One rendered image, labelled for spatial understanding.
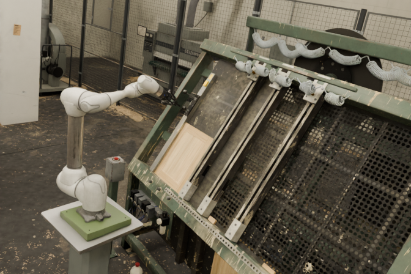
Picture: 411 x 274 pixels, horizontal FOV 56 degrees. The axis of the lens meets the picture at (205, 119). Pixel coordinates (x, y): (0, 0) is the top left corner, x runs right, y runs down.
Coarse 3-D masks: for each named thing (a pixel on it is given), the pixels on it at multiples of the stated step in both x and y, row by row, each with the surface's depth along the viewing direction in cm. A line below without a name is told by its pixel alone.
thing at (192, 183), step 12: (252, 60) 269; (252, 72) 278; (252, 84) 283; (240, 96) 284; (252, 96) 283; (240, 108) 280; (228, 120) 282; (228, 132) 281; (216, 144) 278; (204, 156) 280; (216, 156) 281; (204, 168) 278; (192, 180) 277; (180, 192) 279; (192, 192) 279
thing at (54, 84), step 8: (48, 16) 743; (48, 24) 761; (40, 32) 744; (48, 32) 757; (56, 32) 754; (40, 40) 749; (56, 40) 747; (64, 40) 759; (40, 48) 754; (56, 48) 748; (64, 48) 758; (40, 56) 759; (48, 56) 758; (56, 56) 756; (64, 56) 760; (40, 64) 734; (48, 64) 741; (56, 64) 736; (64, 64) 765; (40, 72) 711; (48, 72) 743; (56, 72) 731; (64, 72) 771; (40, 80) 715; (48, 80) 747; (56, 80) 744; (40, 88) 720; (48, 88) 731; (56, 88) 740; (64, 88) 753; (40, 96) 727
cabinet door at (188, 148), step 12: (180, 132) 314; (192, 132) 306; (180, 144) 309; (192, 144) 301; (204, 144) 292; (168, 156) 311; (180, 156) 303; (192, 156) 295; (168, 168) 305; (180, 168) 297; (192, 168) 289; (168, 180) 299; (180, 180) 292
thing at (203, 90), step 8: (208, 80) 318; (208, 88) 318; (192, 112) 316; (184, 120) 315; (176, 128) 316; (176, 136) 314; (168, 144) 314; (160, 152) 315; (160, 160) 313; (152, 168) 313
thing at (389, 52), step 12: (252, 24) 352; (264, 24) 341; (276, 24) 330; (288, 24) 320; (252, 36) 361; (288, 36) 322; (300, 36) 311; (312, 36) 303; (324, 36) 294; (336, 36) 286; (348, 36) 283; (252, 48) 365; (348, 48) 279; (360, 48) 272; (372, 48) 265; (384, 48) 259; (396, 48) 252; (408, 48) 255; (396, 60) 253; (408, 60) 247; (288, 168) 302; (264, 216) 306
